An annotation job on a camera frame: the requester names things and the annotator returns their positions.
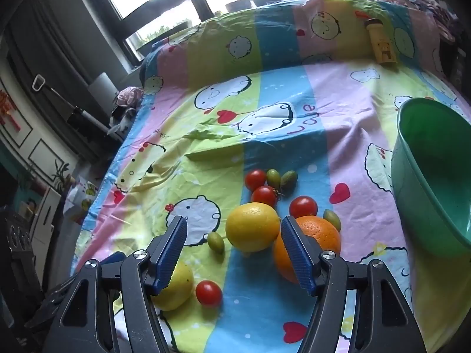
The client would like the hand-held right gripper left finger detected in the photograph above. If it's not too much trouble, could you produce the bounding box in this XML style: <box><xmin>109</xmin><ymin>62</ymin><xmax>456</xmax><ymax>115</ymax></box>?
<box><xmin>44</xmin><ymin>215</ymin><xmax>188</xmax><ymax>353</ymax></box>

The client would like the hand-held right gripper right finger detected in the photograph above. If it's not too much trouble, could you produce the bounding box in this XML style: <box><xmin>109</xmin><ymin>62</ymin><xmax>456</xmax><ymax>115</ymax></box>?
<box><xmin>280</xmin><ymin>215</ymin><xmax>427</xmax><ymax>353</ymax></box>

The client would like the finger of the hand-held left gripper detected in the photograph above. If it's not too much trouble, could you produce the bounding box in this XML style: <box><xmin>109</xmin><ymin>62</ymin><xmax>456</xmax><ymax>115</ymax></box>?
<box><xmin>25</xmin><ymin>252</ymin><xmax>126</xmax><ymax>329</ymax></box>

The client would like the orange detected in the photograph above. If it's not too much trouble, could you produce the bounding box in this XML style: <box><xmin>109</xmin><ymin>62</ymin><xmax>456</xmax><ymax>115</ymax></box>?
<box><xmin>273</xmin><ymin>215</ymin><xmax>341</xmax><ymax>284</ymax></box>

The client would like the pale yellow-green lemon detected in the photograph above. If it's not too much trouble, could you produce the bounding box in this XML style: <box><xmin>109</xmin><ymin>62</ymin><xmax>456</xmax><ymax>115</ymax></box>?
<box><xmin>151</xmin><ymin>261</ymin><xmax>194</xmax><ymax>311</ymax></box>

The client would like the large yellow lemon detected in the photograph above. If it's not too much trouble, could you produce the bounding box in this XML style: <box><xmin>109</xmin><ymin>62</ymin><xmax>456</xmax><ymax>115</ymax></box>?
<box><xmin>225</xmin><ymin>202</ymin><xmax>281</xmax><ymax>253</ymax></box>

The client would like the red cherry tomato with stem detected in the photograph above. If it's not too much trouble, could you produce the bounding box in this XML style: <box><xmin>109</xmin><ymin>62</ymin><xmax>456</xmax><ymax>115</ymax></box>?
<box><xmin>251</xmin><ymin>186</ymin><xmax>278</xmax><ymax>207</ymax></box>

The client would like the green plastic basin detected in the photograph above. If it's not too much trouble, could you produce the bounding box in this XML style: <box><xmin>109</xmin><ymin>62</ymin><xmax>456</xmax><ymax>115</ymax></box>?
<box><xmin>390</xmin><ymin>97</ymin><xmax>471</xmax><ymax>259</ymax></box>

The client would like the white cabinet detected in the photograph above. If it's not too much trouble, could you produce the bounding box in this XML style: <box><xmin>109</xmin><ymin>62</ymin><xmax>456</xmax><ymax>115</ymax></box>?
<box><xmin>27</xmin><ymin>186</ymin><xmax>63</xmax><ymax>243</ymax></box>

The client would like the colourful printed bag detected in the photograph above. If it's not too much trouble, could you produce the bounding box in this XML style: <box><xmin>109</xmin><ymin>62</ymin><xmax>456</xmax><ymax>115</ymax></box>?
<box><xmin>62</xmin><ymin>176</ymin><xmax>100</xmax><ymax>225</ymax></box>

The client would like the striped cartoon print bedsheet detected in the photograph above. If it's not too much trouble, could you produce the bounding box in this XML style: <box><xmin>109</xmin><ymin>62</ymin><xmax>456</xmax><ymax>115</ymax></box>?
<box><xmin>70</xmin><ymin>55</ymin><xmax>471</xmax><ymax>353</ymax></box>

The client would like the pile of clothes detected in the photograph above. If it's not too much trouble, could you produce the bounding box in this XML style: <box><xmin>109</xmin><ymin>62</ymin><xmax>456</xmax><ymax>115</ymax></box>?
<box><xmin>108</xmin><ymin>86</ymin><xmax>145</xmax><ymax>135</ymax></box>

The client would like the striped cartoon print pillow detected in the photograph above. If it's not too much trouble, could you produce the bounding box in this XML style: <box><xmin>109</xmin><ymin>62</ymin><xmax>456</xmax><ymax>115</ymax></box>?
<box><xmin>140</xmin><ymin>0</ymin><xmax>444</xmax><ymax>89</ymax></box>

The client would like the yellow bottle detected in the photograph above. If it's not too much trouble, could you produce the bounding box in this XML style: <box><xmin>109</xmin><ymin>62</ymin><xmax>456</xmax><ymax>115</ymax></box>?
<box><xmin>364</xmin><ymin>18</ymin><xmax>398</xmax><ymax>67</ymax></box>

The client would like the potted plant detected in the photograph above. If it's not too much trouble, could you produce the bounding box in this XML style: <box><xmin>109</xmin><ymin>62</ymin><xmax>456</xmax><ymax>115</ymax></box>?
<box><xmin>223</xmin><ymin>0</ymin><xmax>254</xmax><ymax>13</ymax></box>

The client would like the red wall decoration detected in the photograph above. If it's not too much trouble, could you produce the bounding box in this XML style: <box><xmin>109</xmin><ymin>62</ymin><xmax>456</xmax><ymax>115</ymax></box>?
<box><xmin>0</xmin><ymin>90</ymin><xmax>21</xmax><ymax>133</ymax></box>

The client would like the long-handled tool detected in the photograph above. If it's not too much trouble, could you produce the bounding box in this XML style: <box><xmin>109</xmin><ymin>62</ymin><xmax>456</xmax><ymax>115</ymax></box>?
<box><xmin>31</xmin><ymin>74</ymin><xmax>111</xmax><ymax>133</ymax></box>

